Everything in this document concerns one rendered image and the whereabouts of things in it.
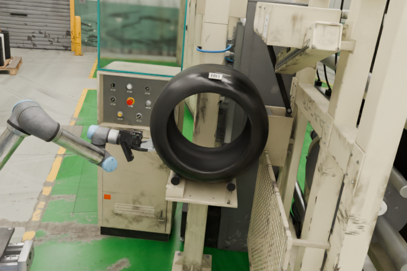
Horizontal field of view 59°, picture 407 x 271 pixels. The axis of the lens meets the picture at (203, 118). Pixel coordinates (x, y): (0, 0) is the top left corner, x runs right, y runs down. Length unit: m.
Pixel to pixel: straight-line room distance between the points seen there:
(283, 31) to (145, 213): 1.82
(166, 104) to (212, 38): 0.51
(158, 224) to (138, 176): 0.42
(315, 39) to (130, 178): 1.75
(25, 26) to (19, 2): 0.64
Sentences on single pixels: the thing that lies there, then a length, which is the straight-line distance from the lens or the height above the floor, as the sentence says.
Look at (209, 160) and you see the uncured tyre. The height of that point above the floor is 0.92.
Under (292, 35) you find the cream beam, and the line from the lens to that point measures 1.35.
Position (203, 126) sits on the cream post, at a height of 1.07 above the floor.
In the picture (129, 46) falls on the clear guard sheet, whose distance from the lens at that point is 2.35.
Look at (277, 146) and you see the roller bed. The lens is 2.06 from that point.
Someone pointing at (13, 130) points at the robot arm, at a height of 1.16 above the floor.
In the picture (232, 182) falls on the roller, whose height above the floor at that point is 0.92.
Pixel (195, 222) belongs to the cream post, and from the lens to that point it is 2.38.
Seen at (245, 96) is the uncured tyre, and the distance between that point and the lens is 1.62.
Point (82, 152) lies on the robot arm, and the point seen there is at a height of 1.07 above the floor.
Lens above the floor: 1.79
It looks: 19 degrees down
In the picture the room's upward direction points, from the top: 5 degrees clockwise
